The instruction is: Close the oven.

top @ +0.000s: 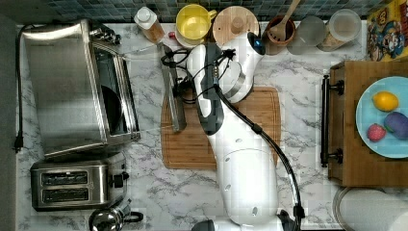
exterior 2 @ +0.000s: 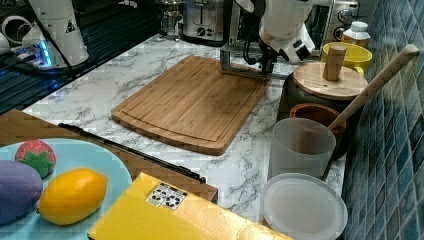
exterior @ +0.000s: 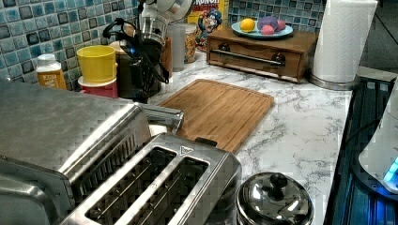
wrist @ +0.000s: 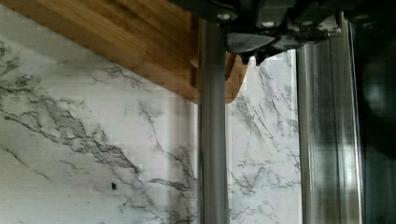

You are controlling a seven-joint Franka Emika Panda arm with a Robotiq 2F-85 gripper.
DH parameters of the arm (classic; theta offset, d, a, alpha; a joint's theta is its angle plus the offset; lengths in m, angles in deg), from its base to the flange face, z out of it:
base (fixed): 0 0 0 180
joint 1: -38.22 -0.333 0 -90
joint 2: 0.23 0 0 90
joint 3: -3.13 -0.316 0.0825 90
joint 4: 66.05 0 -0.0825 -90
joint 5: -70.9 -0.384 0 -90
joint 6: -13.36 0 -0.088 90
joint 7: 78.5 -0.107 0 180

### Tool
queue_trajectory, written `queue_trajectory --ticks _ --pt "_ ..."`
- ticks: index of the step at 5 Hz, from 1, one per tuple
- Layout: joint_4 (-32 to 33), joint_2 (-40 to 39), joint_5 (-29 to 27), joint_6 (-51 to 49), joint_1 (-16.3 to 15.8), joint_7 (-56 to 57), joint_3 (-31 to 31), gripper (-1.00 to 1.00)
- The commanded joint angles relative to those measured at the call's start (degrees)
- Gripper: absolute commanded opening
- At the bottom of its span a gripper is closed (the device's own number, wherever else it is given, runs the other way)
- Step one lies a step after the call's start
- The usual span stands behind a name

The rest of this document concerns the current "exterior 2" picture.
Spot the purple toy eggplant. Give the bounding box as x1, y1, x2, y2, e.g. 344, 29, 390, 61
0, 160, 43, 225

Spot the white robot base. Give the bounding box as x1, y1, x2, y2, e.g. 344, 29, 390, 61
1, 0, 89, 71

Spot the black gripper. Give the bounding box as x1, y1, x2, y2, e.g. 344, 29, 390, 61
259, 40, 278, 73

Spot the bamboo cutting board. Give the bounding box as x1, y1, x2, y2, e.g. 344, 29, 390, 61
111, 55, 270, 155

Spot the brown utensil crock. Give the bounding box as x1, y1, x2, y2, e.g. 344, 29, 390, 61
289, 103, 347, 160

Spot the frosted plastic cup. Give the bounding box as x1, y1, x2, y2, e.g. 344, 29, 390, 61
268, 118, 336, 179

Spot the stainless steel toaster oven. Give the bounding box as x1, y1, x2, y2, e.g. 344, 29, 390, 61
305, 0, 359, 58

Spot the silver two-slot toaster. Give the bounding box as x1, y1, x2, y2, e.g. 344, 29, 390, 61
183, 0, 226, 46

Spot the light blue plate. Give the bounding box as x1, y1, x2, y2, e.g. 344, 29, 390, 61
0, 138, 132, 240

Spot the yellow toy lemon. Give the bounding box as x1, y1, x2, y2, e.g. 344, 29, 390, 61
37, 168, 108, 225

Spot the black canister with wooden lid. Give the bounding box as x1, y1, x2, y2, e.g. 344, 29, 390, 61
277, 46, 368, 120

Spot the spice bottle with white cap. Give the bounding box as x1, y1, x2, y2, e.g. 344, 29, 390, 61
342, 21, 371, 48

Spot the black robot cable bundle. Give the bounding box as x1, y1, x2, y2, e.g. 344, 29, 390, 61
242, 36, 264, 66

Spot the yellow cereal box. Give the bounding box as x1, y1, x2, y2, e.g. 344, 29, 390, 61
88, 173, 292, 240

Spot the wooden spoon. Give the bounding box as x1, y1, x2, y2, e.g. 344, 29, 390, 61
328, 44, 420, 130

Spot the yellow mug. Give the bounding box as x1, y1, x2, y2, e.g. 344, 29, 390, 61
320, 42, 372, 76

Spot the red toy strawberry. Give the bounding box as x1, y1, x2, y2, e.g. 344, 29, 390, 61
15, 139, 56, 178

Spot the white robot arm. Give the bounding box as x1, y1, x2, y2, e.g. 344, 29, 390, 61
235, 0, 332, 73

